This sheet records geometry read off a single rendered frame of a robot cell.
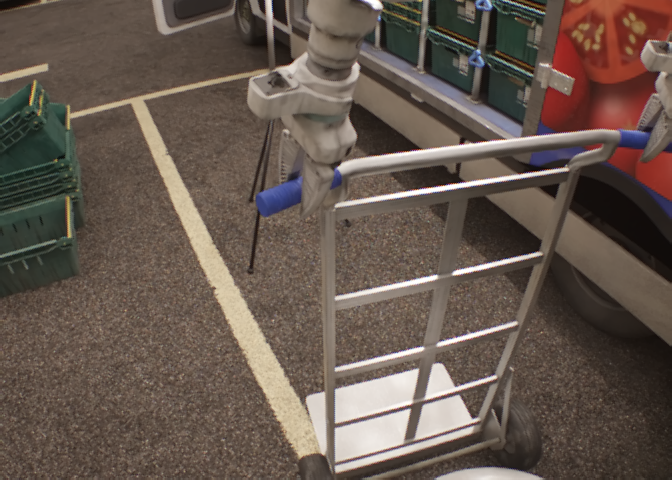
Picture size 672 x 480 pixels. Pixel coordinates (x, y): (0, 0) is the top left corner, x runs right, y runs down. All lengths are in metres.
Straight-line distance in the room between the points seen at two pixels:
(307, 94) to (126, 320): 1.89
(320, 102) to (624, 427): 1.81
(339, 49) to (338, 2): 0.06
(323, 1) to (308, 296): 1.86
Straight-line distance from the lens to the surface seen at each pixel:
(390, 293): 1.07
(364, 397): 1.91
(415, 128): 2.76
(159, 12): 4.63
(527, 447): 1.67
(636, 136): 1.03
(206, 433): 1.88
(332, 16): 0.50
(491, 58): 2.44
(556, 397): 2.08
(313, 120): 0.57
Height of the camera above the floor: 1.61
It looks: 38 degrees down
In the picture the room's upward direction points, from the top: straight up
